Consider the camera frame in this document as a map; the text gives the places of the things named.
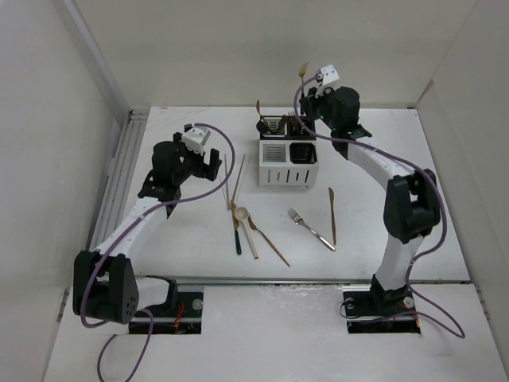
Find silver metal chopstick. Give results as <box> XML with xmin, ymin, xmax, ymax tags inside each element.
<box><xmin>223</xmin><ymin>154</ymin><xmax>231</xmax><ymax>211</ymax></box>
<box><xmin>230</xmin><ymin>154</ymin><xmax>246</xmax><ymax>209</ymax></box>

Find black rear utensil holder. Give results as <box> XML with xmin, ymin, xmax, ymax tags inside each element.
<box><xmin>259</xmin><ymin>115</ymin><xmax>316</xmax><ymax>141</ymax></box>

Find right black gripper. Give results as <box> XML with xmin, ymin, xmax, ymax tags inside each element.
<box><xmin>300</xmin><ymin>84</ymin><xmax>340</xmax><ymax>131</ymax></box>

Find black spoon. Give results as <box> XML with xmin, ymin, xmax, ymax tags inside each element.
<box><xmin>256</xmin><ymin>120</ymin><xmax>272</xmax><ymax>134</ymax></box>

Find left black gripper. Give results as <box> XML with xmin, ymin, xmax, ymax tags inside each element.
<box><xmin>173</xmin><ymin>133</ymin><xmax>220</xmax><ymax>185</ymax></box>

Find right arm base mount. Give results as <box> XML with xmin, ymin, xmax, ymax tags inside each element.
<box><xmin>340</xmin><ymin>290</ymin><xmax>421</xmax><ymax>334</ymax></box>

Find purple cable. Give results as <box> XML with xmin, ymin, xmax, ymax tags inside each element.
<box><xmin>79</xmin><ymin>123</ymin><xmax>236</xmax><ymax>382</ymax></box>
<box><xmin>293</xmin><ymin>73</ymin><xmax>466</xmax><ymax>339</ymax></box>

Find aluminium front rail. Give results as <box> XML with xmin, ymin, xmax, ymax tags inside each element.
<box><xmin>170</xmin><ymin>277</ymin><xmax>375</xmax><ymax>288</ymax></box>

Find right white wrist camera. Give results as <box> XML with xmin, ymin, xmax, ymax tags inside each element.
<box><xmin>315</xmin><ymin>64</ymin><xmax>340</xmax><ymax>98</ymax></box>

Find gold fork dark handle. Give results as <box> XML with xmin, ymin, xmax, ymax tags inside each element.
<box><xmin>298</xmin><ymin>61</ymin><xmax>310</xmax><ymax>98</ymax></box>

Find silver fork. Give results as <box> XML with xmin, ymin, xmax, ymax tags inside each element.
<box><xmin>288</xmin><ymin>209</ymin><xmax>336</xmax><ymax>251</ymax></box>

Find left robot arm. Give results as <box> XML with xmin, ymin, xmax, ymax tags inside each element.
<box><xmin>72</xmin><ymin>126</ymin><xmax>222</xmax><ymax>324</ymax></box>

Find dark wooden fork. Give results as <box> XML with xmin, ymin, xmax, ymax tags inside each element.
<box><xmin>288</xmin><ymin>111</ymin><xmax>299</xmax><ymax>135</ymax></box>

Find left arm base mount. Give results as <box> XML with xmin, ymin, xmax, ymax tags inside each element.
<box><xmin>147</xmin><ymin>280</ymin><xmax>204</xmax><ymax>335</ymax></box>

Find gold knife dark handle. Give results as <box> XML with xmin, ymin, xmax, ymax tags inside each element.
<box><xmin>231</xmin><ymin>201</ymin><xmax>242</xmax><ymax>255</ymax></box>

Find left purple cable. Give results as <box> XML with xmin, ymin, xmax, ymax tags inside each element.
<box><xmin>79</xmin><ymin>123</ymin><xmax>236</xmax><ymax>382</ymax></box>

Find white front utensil holder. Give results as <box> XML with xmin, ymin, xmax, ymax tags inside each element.
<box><xmin>258</xmin><ymin>140</ymin><xmax>320</xmax><ymax>189</ymax></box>

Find white ceramic soup spoon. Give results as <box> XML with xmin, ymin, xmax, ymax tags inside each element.
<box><xmin>235</xmin><ymin>207</ymin><xmax>259</xmax><ymax>260</ymax></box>

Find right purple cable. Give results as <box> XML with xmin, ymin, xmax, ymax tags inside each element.
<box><xmin>293</xmin><ymin>73</ymin><xmax>466</xmax><ymax>339</ymax></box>

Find rose gold fork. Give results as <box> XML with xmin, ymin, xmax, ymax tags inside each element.
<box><xmin>248</xmin><ymin>217</ymin><xmax>291</xmax><ymax>267</ymax></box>

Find copper knife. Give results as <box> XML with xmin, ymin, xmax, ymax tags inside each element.
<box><xmin>328</xmin><ymin>187</ymin><xmax>337</xmax><ymax>246</ymax></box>

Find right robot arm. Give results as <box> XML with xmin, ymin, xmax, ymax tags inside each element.
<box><xmin>294</xmin><ymin>87</ymin><xmax>443</xmax><ymax>318</ymax></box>

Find aluminium frame rail left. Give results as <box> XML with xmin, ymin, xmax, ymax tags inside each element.
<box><xmin>85</xmin><ymin>109</ymin><xmax>150</xmax><ymax>251</ymax></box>

